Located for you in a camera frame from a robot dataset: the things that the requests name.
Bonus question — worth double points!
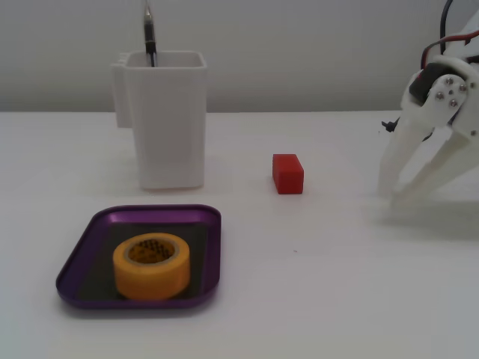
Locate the purple metal tray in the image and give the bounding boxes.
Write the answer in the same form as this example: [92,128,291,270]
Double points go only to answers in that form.
[55,203,222,311]

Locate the yellow masking tape roll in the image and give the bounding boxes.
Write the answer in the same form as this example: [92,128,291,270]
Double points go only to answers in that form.
[112,232,191,301]

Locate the black power cable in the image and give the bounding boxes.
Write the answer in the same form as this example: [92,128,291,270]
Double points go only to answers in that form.
[439,0,456,53]

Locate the red cube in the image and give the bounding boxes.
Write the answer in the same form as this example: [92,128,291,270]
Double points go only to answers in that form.
[271,153,305,195]

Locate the white plastic pen holder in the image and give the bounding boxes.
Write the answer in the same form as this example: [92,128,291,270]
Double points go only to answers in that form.
[110,51,208,191]

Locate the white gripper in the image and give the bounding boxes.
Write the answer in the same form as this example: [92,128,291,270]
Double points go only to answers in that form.
[377,54,479,211]

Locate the red and black servo wires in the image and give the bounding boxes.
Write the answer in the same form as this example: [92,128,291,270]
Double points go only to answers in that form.
[421,31,479,72]

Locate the black pen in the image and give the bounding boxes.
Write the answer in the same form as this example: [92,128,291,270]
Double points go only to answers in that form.
[143,0,158,68]

